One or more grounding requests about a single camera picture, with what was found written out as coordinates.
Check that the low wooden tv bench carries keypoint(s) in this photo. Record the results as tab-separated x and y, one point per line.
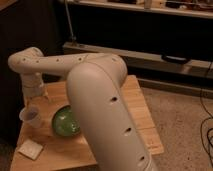
143	60

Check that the black device on bench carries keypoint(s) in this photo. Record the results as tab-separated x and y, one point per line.
176	60

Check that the metal lamp pole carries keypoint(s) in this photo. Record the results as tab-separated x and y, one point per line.
72	35

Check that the green ceramic bowl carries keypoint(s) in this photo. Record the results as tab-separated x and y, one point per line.
64	123

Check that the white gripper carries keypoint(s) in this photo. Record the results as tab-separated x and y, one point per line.
32	88

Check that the white square coaster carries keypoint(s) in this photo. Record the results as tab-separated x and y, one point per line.
30	149

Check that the wooden table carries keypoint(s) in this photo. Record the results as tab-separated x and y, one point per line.
62	153

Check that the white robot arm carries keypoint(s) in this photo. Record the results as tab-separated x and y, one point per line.
93	87

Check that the translucent white cup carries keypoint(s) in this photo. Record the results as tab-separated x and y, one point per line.
31	116

